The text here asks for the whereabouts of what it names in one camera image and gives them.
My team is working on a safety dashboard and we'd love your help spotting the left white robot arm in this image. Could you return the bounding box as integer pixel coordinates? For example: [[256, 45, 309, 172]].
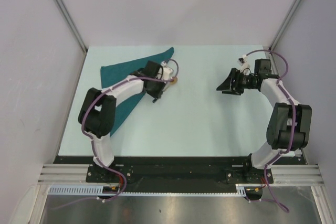
[[78, 61, 174, 182]]

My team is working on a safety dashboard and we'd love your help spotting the aluminium front rail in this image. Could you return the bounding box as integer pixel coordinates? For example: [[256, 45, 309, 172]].
[[38, 164, 324, 186]]

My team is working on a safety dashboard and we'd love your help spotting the left aluminium frame post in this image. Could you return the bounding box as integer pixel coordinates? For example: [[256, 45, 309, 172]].
[[53, 0, 88, 55]]

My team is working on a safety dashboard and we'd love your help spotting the right aluminium frame post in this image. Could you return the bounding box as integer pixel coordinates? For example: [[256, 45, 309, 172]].
[[268, 0, 303, 50]]

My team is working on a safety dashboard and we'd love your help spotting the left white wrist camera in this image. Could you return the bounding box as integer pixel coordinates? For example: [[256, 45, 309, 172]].
[[159, 61, 174, 81]]

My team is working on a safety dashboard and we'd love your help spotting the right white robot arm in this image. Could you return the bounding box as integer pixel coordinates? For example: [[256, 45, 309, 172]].
[[216, 56, 312, 183]]

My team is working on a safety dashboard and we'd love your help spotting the teal cloth napkin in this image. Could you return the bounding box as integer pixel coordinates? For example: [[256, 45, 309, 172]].
[[99, 46, 175, 138]]

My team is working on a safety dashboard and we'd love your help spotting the white slotted cable duct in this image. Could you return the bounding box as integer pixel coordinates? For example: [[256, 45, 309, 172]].
[[48, 183, 266, 197]]

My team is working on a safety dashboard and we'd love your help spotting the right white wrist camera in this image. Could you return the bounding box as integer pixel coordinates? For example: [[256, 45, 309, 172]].
[[238, 55, 250, 71]]

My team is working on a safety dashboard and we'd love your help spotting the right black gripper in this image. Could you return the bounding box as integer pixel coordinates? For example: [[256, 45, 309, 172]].
[[217, 68, 257, 95]]

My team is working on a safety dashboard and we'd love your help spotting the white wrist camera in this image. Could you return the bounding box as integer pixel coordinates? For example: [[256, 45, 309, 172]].
[[238, 55, 250, 71], [159, 61, 174, 81]]

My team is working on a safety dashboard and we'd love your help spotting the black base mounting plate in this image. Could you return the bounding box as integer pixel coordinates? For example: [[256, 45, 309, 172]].
[[54, 156, 274, 194]]

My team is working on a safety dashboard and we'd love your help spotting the aluminium frame post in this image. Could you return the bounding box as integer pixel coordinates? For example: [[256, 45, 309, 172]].
[[268, 0, 303, 50], [53, 0, 88, 55]]

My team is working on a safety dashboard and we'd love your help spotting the gold spoon green handle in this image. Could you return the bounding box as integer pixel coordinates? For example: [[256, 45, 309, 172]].
[[167, 77, 178, 85]]

